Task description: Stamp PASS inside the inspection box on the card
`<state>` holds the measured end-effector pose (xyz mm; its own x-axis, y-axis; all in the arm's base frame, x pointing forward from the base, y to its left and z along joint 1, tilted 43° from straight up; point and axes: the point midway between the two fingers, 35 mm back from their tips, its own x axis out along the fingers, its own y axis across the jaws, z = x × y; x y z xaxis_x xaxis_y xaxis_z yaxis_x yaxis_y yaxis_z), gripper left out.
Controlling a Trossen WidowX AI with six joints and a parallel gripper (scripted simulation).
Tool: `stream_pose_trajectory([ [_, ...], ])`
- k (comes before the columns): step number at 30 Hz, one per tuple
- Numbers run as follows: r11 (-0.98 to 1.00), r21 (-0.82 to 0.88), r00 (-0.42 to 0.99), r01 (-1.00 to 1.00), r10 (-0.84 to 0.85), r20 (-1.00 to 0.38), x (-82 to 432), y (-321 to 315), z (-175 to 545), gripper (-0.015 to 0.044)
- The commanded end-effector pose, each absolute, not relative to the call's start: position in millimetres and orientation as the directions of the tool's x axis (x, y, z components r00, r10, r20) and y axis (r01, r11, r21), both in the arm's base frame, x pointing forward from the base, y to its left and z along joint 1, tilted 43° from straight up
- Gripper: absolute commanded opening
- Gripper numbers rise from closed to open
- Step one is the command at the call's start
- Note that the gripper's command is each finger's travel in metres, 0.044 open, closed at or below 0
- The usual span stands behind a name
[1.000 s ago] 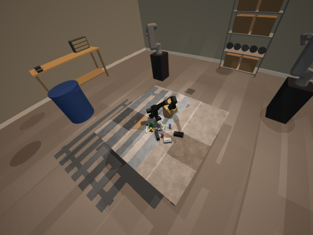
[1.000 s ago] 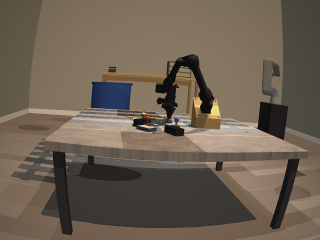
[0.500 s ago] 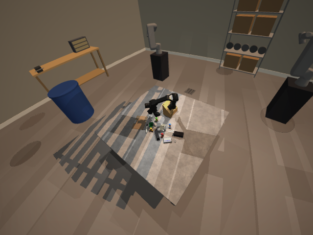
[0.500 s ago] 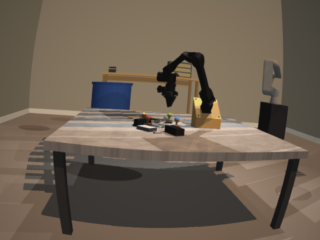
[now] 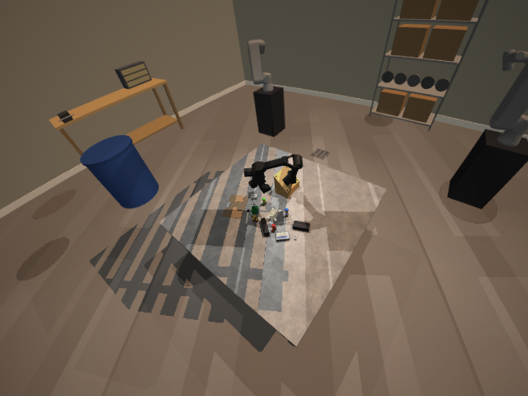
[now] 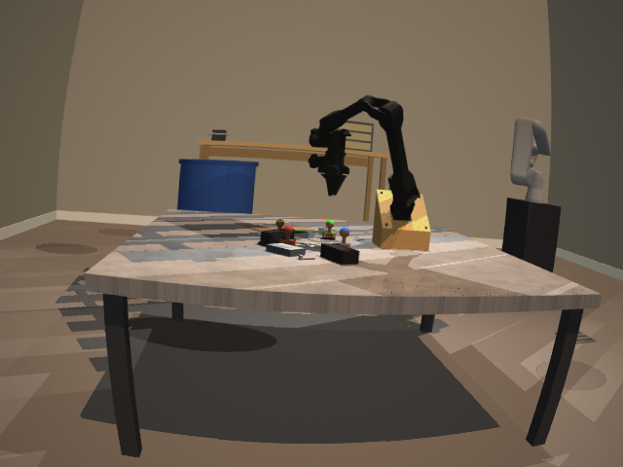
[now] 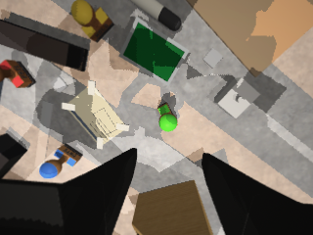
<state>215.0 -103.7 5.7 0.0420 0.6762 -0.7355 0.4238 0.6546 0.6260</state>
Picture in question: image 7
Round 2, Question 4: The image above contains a beige inspection card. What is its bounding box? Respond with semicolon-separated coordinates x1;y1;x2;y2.
63;80;129;149

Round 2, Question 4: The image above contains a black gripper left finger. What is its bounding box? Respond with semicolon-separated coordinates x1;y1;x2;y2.
0;148;137;235

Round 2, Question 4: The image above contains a rubber stamp with blue handle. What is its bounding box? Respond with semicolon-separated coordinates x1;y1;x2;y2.
39;144;83;178

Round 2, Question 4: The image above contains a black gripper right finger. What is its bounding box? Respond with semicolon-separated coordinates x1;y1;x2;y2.
201;153;313;235

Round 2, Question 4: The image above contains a brown rubber stamp with red ends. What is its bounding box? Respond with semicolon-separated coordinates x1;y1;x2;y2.
0;59;36;88

